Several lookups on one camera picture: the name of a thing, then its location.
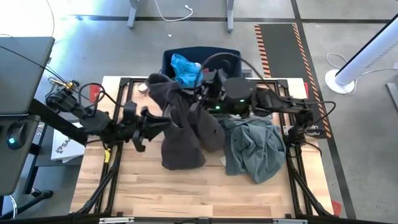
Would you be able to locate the dark grey jacket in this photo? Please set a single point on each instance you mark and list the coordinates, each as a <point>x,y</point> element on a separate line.
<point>180,143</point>

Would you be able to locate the white tower fan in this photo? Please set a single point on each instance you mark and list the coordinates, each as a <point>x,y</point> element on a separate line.
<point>367,53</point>

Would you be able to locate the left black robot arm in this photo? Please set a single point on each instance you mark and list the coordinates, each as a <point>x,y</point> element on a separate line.
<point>81,115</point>

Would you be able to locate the yellow tape tag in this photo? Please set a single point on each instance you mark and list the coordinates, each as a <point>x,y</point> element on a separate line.
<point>107,155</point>

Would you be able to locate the bright blue garment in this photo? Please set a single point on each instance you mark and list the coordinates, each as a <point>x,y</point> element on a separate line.
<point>185,71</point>

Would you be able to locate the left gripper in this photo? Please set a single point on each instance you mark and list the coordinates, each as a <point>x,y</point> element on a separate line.
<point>133,130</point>

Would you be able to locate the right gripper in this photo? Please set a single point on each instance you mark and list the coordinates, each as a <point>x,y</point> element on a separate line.
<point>214,88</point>

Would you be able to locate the navy white striped fabric basket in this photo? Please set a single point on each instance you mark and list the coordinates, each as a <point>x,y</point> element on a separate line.
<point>202,54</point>

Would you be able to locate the grey-green hoodie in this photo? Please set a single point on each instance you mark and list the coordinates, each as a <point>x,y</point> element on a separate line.
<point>255,149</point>

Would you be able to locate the tan tape roll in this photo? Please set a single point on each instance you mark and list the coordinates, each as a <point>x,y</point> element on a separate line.
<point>142,88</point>

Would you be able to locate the white box with logo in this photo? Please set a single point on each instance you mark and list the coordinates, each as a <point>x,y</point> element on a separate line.
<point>66,149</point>

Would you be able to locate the black aluminium table frame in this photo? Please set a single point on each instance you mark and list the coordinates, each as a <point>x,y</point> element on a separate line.
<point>282,83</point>

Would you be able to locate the grey floor outlet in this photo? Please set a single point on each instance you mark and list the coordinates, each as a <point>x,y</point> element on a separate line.
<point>247,73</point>

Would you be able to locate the grey side desk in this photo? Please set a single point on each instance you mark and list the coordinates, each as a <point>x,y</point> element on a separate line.
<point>18,168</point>

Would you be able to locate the grey metal leg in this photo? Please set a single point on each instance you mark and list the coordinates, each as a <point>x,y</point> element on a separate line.
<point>392,96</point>

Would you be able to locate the black mat with orange stripes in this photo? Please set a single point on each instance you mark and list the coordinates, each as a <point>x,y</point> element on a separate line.
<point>276,46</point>

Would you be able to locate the white paper tag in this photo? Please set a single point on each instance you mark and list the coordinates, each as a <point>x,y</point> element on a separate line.
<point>223,160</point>

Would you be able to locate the black tripod leg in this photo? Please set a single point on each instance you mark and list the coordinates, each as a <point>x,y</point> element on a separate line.
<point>31,200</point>

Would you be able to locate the red clamp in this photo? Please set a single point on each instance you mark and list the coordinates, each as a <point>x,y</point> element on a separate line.
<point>94,93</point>
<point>306,90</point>
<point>335,208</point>

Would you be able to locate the silver bracket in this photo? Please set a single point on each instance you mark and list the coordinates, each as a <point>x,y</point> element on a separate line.
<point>290,221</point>
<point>116,220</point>

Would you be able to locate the black mouse with light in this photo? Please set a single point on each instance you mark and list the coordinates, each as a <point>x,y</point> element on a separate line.
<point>17,133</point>

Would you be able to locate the grey desk leg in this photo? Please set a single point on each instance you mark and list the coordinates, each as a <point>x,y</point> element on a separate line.
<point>230,18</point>
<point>133,15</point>

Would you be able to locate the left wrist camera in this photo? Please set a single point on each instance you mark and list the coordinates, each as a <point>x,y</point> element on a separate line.
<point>129,108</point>

